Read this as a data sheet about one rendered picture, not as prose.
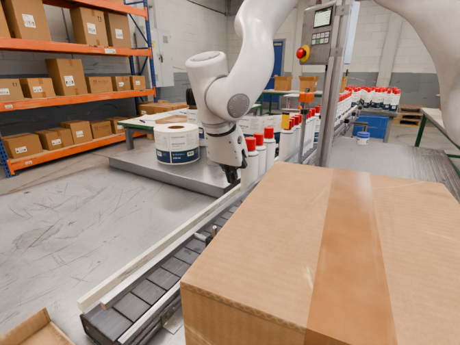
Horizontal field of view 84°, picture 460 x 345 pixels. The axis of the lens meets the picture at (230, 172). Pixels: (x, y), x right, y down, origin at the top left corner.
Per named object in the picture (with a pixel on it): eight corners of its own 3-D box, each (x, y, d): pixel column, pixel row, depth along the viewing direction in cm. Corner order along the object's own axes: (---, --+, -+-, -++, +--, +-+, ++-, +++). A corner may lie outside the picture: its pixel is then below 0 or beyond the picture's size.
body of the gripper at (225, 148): (246, 118, 60) (252, 155, 67) (211, 113, 65) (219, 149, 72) (230, 134, 55) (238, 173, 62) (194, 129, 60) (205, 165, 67)
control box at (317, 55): (317, 65, 104) (324, 11, 97) (350, 64, 90) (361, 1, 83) (297, 64, 101) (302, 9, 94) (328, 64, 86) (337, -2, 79)
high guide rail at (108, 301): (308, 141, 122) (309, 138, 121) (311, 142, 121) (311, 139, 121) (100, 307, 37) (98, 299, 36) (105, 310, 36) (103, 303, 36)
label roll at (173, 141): (203, 152, 129) (202, 123, 123) (193, 165, 110) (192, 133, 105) (165, 150, 131) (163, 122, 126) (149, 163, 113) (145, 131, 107)
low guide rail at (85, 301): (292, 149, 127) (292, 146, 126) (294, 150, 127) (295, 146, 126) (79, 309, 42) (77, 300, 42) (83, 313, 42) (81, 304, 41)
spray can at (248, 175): (245, 195, 84) (246, 135, 76) (259, 199, 82) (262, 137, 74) (237, 202, 80) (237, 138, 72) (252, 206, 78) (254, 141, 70)
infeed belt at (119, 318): (319, 136, 174) (320, 131, 173) (332, 138, 170) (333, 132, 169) (87, 332, 45) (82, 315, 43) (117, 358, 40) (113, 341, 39)
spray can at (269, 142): (262, 178, 97) (265, 125, 90) (274, 181, 95) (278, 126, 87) (256, 183, 93) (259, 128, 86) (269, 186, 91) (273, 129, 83)
